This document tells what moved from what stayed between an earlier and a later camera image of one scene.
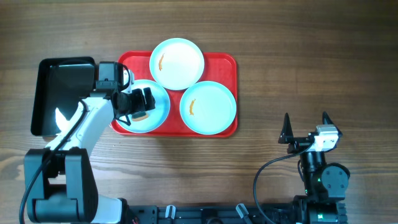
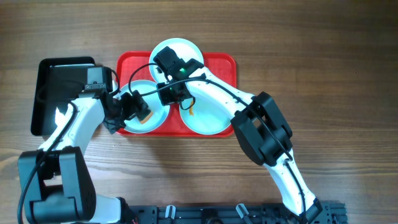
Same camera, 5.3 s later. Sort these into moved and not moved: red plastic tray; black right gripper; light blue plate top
Moved: black right gripper
Not moved: red plastic tray; light blue plate top
